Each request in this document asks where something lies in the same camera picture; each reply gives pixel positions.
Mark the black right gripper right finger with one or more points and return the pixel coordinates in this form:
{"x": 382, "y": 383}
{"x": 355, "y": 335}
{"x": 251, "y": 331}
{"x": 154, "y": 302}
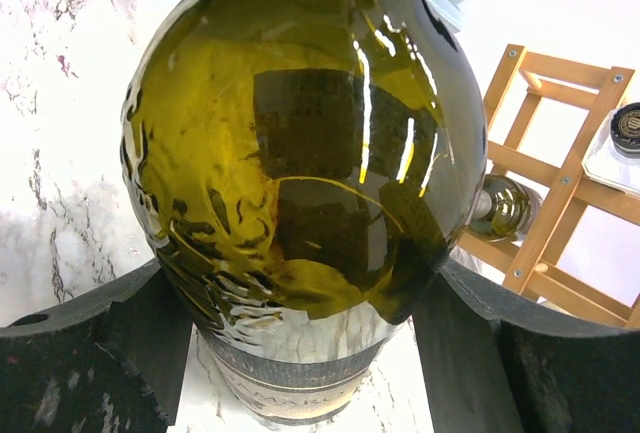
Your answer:
{"x": 494, "y": 361}

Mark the clear square glass bottle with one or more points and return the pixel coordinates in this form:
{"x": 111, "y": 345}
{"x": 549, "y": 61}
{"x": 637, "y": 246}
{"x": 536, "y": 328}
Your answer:
{"x": 612, "y": 157}

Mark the green wine bottle brown label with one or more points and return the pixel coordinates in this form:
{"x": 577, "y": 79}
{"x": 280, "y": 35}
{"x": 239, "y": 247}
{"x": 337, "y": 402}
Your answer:
{"x": 505, "y": 210}

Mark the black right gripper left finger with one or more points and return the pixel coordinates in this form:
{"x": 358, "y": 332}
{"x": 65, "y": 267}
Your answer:
{"x": 110, "y": 360}

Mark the wooden lattice wine rack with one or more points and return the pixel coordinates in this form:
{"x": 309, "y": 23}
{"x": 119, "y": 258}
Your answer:
{"x": 531, "y": 269}

